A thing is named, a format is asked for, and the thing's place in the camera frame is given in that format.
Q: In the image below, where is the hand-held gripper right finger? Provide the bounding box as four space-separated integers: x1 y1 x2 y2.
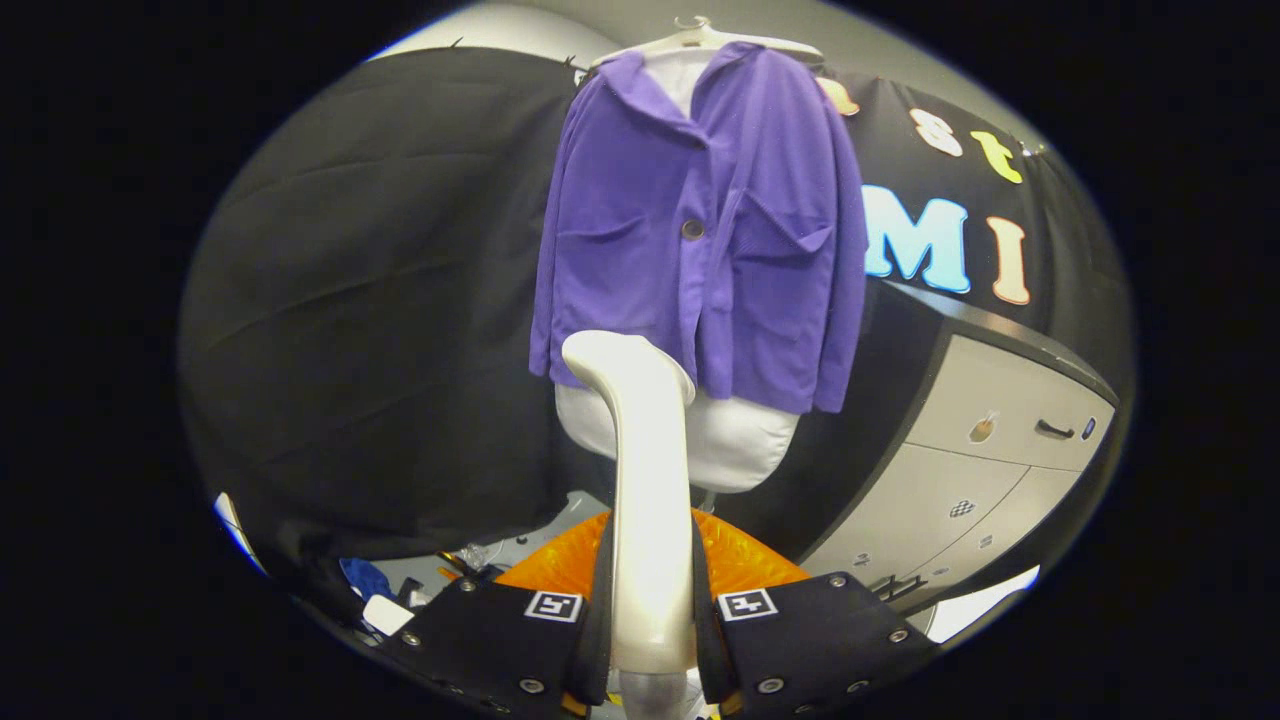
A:
692 508 941 719

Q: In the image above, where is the white padded garment form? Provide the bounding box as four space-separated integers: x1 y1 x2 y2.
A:
555 50 801 494

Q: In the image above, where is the white garment steamer head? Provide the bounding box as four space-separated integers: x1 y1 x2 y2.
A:
562 330 698 676

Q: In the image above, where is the small white object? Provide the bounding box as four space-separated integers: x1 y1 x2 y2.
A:
362 594 415 637

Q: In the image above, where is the white clothes hanger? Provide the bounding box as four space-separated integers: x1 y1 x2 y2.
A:
588 15 823 71

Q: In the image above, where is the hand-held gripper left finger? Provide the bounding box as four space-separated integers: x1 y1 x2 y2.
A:
375 510 616 719

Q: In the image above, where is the blue cloth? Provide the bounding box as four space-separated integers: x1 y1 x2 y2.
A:
338 557 396 604

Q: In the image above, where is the grey cabinet with dark top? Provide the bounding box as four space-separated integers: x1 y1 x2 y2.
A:
800 280 1121 616

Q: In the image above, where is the purple jacket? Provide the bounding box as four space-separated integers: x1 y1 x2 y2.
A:
528 42 869 416

